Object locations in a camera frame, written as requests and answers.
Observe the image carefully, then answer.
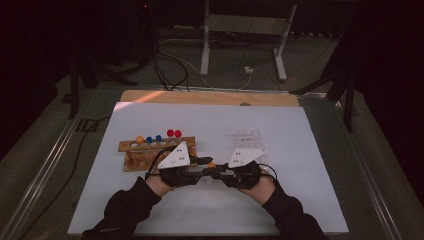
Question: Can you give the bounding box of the aluminium floor rail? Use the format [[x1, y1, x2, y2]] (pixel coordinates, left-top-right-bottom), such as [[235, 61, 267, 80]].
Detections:
[[0, 89, 98, 240], [331, 98, 404, 240]]

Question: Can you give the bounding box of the long black floor cable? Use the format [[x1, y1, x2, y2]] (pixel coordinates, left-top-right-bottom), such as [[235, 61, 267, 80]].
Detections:
[[18, 114, 113, 240]]

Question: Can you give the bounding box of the wooden test tube rack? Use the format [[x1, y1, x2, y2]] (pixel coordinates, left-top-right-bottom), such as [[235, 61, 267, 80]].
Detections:
[[117, 134, 198, 173]]

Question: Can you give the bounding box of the white table mat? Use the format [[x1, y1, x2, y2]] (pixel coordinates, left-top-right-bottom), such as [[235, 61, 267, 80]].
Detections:
[[67, 101, 349, 236]]

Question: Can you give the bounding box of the person's left hand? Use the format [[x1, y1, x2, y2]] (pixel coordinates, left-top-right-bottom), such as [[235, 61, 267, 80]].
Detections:
[[146, 173, 174, 197]]

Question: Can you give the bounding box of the black floor cable bundle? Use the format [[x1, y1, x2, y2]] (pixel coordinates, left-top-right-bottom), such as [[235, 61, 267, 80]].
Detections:
[[150, 41, 192, 92]]

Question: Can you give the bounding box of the white floor cable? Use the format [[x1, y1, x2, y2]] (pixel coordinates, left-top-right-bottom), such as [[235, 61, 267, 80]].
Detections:
[[159, 37, 253, 91]]

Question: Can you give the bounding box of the black tripod stand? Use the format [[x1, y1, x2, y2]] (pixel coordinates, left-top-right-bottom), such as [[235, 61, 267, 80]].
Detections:
[[289, 63, 357, 133], [68, 54, 138, 120]]

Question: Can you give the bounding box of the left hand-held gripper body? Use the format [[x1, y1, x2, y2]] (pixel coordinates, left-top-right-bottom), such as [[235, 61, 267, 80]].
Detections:
[[157, 141, 203, 188]]

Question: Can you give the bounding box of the grey metal stand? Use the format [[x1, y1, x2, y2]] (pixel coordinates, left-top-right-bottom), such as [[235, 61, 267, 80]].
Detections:
[[199, 0, 298, 82]]

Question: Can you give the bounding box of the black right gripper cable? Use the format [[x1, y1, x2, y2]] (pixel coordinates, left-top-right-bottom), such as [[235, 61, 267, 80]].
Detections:
[[258, 163, 278, 181]]

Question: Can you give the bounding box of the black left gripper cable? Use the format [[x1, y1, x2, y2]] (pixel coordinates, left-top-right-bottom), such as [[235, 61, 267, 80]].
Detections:
[[144, 145, 179, 181]]

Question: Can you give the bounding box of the person's right hand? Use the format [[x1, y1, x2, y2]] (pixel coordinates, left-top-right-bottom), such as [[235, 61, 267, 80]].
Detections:
[[240, 169, 276, 205]]

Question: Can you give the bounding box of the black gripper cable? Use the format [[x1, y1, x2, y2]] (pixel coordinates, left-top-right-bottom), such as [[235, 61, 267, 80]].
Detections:
[[144, 145, 179, 181], [258, 163, 278, 181]]

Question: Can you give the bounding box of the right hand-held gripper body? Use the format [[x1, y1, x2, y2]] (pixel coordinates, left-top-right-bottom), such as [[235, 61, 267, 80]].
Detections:
[[222, 148, 268, 190]]

